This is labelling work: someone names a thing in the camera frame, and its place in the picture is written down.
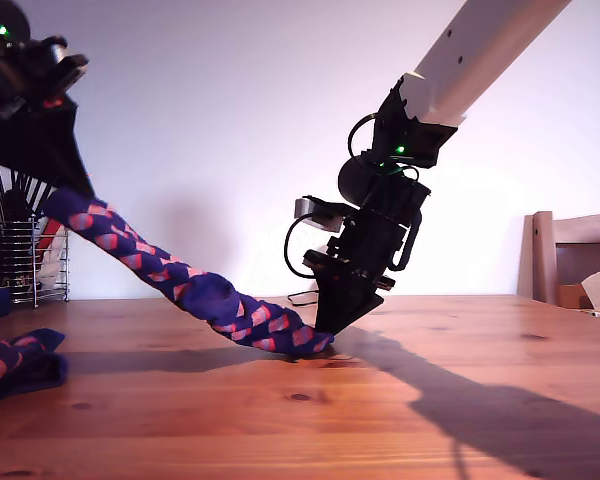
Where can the red chopstick packet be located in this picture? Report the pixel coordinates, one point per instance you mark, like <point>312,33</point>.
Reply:
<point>50,232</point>

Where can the black round kitchen utensil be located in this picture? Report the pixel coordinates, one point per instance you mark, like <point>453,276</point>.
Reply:
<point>16,205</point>

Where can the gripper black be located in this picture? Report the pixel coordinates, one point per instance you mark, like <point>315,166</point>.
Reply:
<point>370,245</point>

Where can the cardboard box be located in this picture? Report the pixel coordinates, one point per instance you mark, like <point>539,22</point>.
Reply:
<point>572,297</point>

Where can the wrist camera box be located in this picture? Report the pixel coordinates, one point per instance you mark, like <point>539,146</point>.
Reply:
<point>320,212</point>
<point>62,62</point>

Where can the black chopstick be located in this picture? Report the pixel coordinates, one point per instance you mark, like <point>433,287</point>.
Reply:
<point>1,195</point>
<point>41,200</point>
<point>28,192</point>

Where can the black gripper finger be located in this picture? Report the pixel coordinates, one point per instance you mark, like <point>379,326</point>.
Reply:
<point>45,145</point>

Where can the wooden chair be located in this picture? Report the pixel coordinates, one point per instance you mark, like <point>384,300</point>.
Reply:
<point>535,260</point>

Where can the purple pink patterned sock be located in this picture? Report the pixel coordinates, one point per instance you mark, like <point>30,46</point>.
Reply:
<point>15,365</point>
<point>205,295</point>

